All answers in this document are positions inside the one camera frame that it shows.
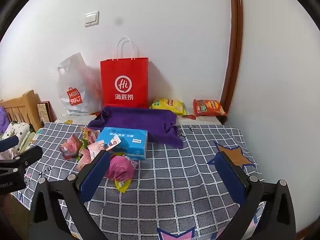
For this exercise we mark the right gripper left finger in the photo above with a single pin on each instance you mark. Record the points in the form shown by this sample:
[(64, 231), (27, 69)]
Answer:
[(90, 176)]

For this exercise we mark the pink triangular snack bag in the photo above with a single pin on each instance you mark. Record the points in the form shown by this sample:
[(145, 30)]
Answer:
[(70, 148)]

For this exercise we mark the yellow Lays chips bag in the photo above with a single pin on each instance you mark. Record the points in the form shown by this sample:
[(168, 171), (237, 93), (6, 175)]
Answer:
[(177, 107)]

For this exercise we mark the white Miniso plastic bag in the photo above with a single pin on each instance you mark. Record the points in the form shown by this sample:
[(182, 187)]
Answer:
[(79, 86)]

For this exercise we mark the pink yellow chips bag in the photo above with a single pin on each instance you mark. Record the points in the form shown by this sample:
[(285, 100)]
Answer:
[(121, 171)]

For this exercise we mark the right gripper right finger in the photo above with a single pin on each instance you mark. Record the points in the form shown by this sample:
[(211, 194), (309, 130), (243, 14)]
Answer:
[(233, 177)]

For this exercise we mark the white wall switch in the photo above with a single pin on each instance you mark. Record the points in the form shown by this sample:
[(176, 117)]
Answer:
[(91, 19)]

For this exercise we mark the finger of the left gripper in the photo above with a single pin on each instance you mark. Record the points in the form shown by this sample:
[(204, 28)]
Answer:
[(19, 164), (8, 143)]

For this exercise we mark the red Haidilao paper bag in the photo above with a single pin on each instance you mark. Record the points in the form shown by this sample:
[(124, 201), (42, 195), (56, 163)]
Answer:
[(125, 80)]

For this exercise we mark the purple towel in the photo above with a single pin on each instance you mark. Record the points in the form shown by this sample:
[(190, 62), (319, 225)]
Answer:
[(160, 124)]

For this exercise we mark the blue tissue pack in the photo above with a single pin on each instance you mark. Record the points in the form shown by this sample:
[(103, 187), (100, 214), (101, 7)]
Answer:
[(133, 142)]

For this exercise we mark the brown wooden door frame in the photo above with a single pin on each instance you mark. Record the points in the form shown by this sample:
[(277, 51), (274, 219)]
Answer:
[(234, 55)]

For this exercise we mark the wooden bed headboard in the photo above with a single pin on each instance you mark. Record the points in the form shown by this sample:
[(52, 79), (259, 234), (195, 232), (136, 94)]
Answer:
[(24, 109)]

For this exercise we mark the orange Lays chips bag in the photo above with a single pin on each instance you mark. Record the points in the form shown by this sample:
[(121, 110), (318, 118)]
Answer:
[(208, 108)]

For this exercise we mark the brown patterned book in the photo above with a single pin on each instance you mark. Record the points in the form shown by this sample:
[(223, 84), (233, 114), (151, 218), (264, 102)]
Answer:
[(45, 112)]

